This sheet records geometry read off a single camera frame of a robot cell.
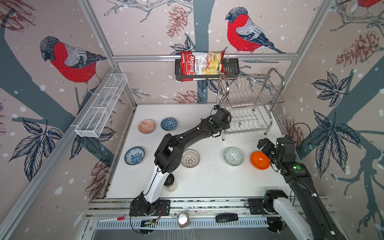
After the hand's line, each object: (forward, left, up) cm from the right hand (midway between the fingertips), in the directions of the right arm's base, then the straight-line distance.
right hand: (263, 146), depth 79 cm
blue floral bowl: (-2, +76, -11) cm, 77 cm away
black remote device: (-32, +21, -11) cm, 40 cm away
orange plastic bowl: (-3, -1, -13) cm, 13 cm away
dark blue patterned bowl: (+24, +59, -12) cm, 64 cm away
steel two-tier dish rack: (+42, 0, -3) cm, 42 cm away
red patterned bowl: (+21, +74, -12) cm, 78 cm away
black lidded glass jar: (-21, +48, -3) cm, 52 cm away
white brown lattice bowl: (-2, +41, -13) cm, 43 cm away
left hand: (+16, +17, +1) cm, 23 cm away
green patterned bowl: (0, +14, -14) cm, 20 cm away
